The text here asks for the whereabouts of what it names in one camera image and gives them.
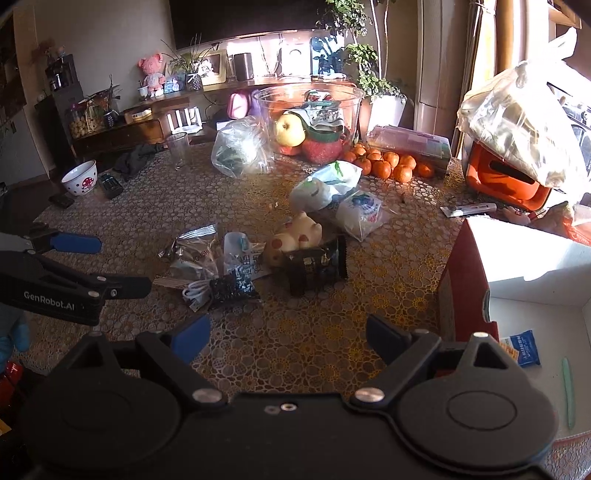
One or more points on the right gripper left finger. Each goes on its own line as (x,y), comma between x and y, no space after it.
(189,338)

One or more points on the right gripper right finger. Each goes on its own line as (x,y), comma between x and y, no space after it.
(386,340)

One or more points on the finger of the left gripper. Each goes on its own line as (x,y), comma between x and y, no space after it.
(119,287)
(45,239)

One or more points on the black snack packet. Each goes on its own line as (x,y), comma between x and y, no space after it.
(316,267)

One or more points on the blue snack bag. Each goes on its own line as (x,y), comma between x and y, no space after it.
(522,348)

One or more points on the spotted cream toy animal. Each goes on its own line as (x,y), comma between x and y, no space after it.
(299,233)

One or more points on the white mushroom bowl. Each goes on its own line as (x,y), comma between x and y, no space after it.
(82,179)

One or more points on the black remote control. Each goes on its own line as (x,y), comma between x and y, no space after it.
(110,186)

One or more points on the silver foil snack packet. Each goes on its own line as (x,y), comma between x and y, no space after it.
(192,256)

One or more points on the white chicken snack pouch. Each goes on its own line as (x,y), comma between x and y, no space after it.
(239,253)

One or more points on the red cardboard box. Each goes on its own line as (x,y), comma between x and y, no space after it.
(504,279)

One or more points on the white blue food bag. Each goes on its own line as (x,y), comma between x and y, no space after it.
(361,214)

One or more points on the white tube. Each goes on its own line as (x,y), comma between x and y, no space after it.
(468,210)

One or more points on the drinking glass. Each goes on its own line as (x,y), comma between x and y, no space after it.
(177,145)

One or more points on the white green plastic bag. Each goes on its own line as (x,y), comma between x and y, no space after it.
(319,189)

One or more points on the tangerine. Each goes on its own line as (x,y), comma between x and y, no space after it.
(425,170)
(381,169)
(408,161)
(402,174)

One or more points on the pink plastic storage box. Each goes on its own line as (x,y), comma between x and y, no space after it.
(426,148)

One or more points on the orange black appliance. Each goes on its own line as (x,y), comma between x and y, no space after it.
(490,175)

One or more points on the clear bag with greens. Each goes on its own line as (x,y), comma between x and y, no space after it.
(241,148)

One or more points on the pink pig plush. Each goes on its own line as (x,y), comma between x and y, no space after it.
(153,70)

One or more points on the clear glass fruit bowl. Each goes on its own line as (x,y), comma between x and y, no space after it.
(328,110)

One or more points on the yellow apple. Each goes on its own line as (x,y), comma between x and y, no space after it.
(289,130)

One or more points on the black television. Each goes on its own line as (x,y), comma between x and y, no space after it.
(214,20)

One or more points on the crumpled plastic bag on appliance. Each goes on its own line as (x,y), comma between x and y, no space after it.
(517,116)

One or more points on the potted green plant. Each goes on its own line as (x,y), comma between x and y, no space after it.
(365,25)

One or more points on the picture frame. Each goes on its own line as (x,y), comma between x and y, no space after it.
(214,68)

